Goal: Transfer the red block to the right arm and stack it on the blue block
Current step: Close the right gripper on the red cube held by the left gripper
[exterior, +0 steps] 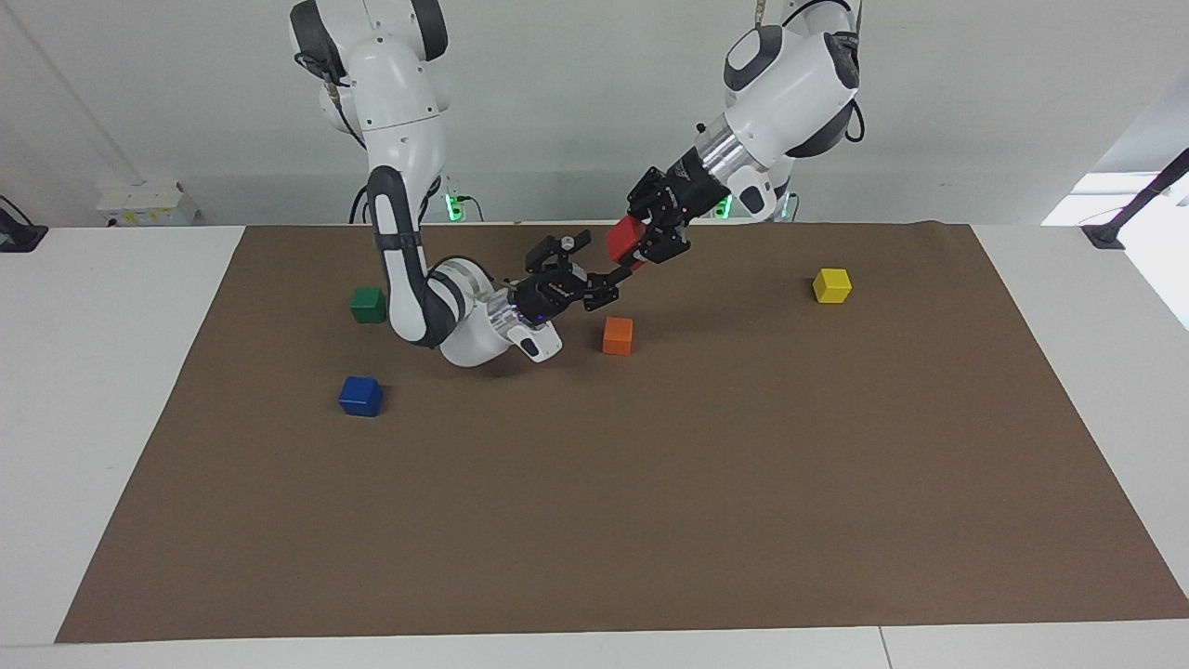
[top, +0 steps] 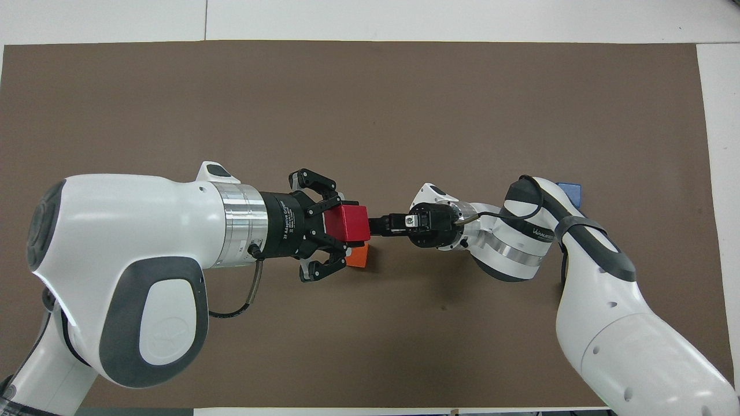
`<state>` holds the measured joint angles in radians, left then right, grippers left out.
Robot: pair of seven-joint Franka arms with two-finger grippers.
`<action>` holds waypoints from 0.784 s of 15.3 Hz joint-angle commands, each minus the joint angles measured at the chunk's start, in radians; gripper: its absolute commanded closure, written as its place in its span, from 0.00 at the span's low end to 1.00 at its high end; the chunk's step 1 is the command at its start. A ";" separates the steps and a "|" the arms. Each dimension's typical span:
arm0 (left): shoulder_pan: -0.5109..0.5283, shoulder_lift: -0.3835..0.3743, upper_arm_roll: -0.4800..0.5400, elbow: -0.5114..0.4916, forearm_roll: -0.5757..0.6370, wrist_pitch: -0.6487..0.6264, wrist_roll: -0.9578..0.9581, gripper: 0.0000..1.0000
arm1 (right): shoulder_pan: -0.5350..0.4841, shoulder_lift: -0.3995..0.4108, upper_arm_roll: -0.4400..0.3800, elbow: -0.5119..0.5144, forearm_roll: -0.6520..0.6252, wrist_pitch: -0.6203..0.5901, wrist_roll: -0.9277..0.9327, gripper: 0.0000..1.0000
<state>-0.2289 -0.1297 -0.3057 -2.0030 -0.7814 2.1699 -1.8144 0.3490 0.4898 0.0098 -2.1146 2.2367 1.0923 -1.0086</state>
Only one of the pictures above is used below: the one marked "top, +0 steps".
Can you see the red wooden block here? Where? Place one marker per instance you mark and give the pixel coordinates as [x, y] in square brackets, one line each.
[347, 222]

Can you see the brown table mat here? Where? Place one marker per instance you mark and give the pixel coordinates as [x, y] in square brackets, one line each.
[370, 104]

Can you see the blue wooden block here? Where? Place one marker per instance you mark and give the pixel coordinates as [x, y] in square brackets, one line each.
[571, 193]

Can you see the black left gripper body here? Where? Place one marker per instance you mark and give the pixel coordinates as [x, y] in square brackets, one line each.
[286, 224]

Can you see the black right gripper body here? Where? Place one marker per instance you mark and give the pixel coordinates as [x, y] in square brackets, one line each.
[436, 226]

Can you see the orange wooden block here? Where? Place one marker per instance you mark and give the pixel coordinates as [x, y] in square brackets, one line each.
[358, 257]

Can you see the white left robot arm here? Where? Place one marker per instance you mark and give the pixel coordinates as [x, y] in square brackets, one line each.
[127, 254]

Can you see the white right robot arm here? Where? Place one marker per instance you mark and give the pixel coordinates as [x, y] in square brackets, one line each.
[613, 323]

